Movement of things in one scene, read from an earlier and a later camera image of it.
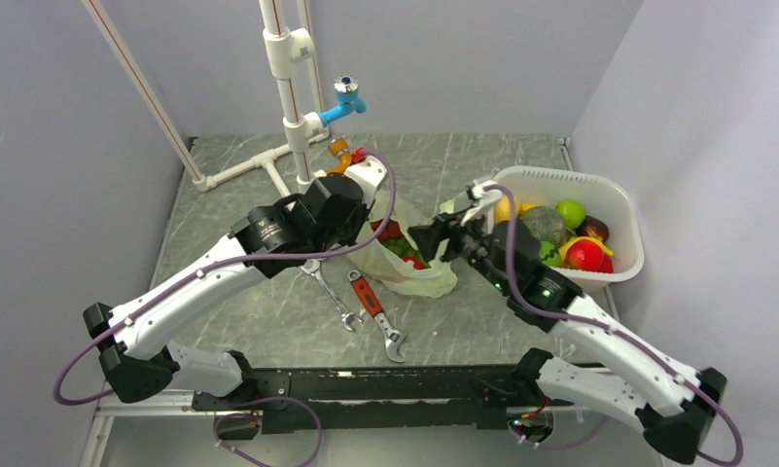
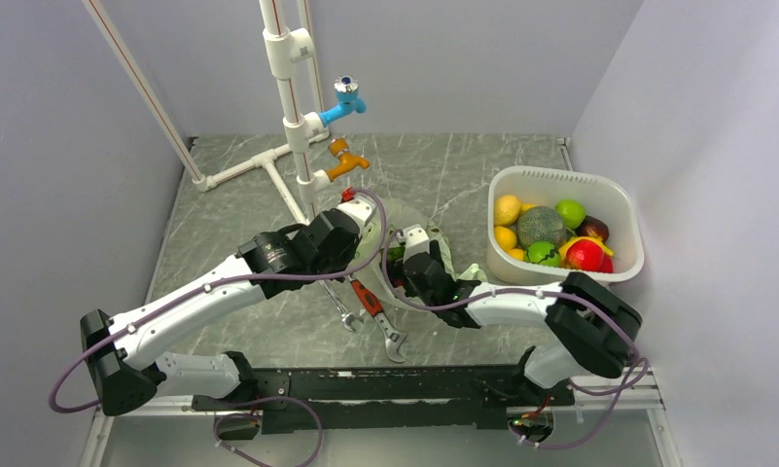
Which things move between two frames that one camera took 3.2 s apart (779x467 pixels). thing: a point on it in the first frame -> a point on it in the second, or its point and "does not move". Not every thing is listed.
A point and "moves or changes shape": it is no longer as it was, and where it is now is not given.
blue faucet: (347, 99) does not move
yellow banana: (565, 247) does not move
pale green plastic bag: (407, 277) moves or changes shape
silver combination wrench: (311, 267) does not move
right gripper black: (427, 236) -> (436, 252)
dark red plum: (593, 227) does not move
